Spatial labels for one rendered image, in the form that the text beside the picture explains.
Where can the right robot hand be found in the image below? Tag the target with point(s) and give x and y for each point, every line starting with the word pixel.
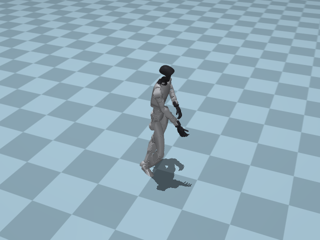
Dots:
pixel 181 130

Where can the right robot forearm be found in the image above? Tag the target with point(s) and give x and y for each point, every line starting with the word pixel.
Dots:
pixel 169 115

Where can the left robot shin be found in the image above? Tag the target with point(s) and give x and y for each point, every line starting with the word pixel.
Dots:
pixel 150 150

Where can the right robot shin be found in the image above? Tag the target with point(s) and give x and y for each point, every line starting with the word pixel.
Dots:
pixel 153 160

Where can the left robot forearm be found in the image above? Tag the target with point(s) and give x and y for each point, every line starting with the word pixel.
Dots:
pixel 172 95

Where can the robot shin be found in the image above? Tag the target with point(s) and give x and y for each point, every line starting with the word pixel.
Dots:
pixel 153 160
pixel 150 150

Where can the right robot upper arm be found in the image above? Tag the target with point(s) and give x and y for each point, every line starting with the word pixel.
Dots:
pixel 158 95

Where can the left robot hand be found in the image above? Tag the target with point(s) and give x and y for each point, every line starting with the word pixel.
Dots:
pixel 178 110

